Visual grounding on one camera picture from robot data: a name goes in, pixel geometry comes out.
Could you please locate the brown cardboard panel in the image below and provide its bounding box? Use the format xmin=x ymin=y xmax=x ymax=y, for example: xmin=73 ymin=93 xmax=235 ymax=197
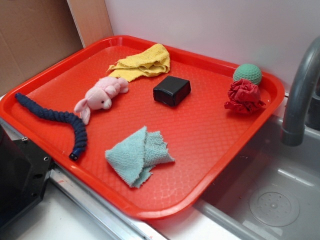
xmin=0 ymin=0 xmax=113 ymax=95

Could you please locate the pink plush bunny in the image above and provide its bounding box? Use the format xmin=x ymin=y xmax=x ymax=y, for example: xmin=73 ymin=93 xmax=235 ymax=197
xmin=74 ymin=76 xmax=129 ymax=125

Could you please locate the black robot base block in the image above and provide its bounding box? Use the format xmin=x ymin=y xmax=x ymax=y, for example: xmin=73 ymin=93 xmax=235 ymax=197
xmin=0 ymin=127 xmax=53 ymax=230

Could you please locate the black box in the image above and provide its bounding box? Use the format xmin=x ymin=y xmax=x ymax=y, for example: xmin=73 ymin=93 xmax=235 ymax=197
xmin=153 ymin=75 xmax=191 ymax=107

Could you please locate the dark blue braided rope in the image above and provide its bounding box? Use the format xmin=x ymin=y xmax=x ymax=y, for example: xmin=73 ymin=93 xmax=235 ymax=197
xmin=14 ymin=92 xmax=89 ymax=161

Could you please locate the green dimpled ball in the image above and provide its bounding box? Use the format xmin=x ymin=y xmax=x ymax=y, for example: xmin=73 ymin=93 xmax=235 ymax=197
xmin=233 ymin=63 xmax=262 ymax=85

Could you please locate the red plastic tray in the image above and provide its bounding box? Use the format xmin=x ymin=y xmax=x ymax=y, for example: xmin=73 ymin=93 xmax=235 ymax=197
xmin=0 ymin=36 xmax=285 ymax=220

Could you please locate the grey sink basin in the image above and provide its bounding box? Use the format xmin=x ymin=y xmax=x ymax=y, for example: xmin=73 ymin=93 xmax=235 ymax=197
xmin=193 ymin=117 xmax=320 ymax=240

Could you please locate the yellow cloth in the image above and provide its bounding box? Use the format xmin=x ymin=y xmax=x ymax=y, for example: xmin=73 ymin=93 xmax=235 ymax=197
xmin=108 ymin=43 xmax=171 ymax=82

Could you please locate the grey faucet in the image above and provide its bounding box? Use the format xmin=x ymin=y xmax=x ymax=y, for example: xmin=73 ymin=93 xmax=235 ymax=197
xmin=280 ymin=37 xmax=320 ymax=146

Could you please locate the crumpled red cloth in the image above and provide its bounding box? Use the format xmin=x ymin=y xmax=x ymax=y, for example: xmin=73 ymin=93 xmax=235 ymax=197
xmin=224 ymin=78 xmax=266 ymax=115

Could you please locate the light blue cloth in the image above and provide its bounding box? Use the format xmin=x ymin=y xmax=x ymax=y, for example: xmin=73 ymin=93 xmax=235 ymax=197
xmin=105 ymin=126 xmax=175 ymax=188

